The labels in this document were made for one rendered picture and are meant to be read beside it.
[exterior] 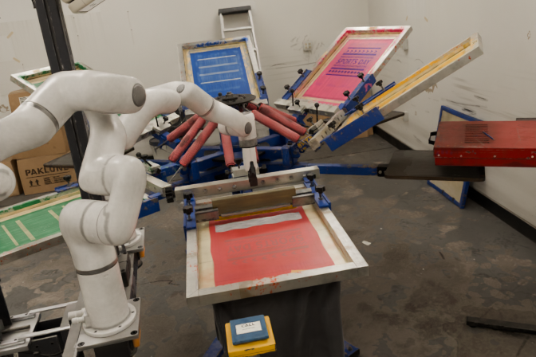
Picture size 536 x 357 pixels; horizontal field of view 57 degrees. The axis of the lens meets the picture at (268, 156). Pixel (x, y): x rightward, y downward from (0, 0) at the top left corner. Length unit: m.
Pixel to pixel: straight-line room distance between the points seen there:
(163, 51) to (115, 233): 5.09
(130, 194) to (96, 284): 0.23
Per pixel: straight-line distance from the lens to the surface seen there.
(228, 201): 2.09
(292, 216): 2.09
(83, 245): 1.19
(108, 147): 1.19
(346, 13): 6.37
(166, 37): 6.09
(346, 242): 1.79
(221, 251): 1.90
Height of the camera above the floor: 1.84
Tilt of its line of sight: 18 degrees down
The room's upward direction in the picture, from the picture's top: 6 degrees counter-clockwise
